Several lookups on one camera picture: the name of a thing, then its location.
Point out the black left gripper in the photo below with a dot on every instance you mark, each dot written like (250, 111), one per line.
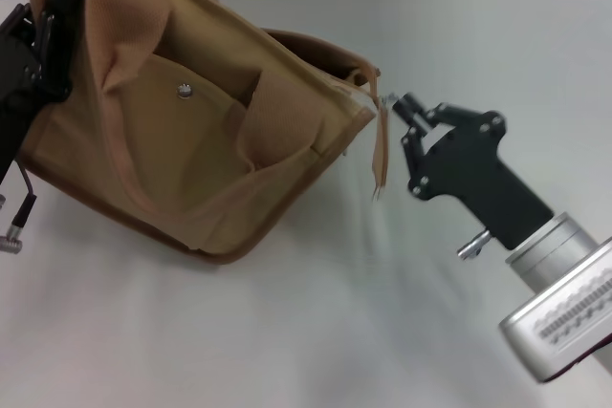
(16, 78)

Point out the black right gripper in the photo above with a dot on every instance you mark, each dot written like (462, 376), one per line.
(473, 169)

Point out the khaki canvas food bag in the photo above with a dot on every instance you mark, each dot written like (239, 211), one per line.
(191, 150)

